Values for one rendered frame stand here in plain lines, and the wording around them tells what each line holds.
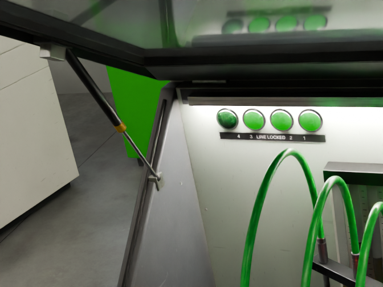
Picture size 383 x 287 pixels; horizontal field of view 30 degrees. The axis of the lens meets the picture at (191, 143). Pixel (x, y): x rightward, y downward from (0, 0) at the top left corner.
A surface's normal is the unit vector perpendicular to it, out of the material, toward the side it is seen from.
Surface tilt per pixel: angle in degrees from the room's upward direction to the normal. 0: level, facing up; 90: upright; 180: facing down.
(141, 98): 90
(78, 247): 0
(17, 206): 90
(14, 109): 90
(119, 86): 90
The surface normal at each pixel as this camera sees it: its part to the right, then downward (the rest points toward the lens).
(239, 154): -0.43, 0.44
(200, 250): 0.89, 0.04
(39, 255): -0.18, -0.89
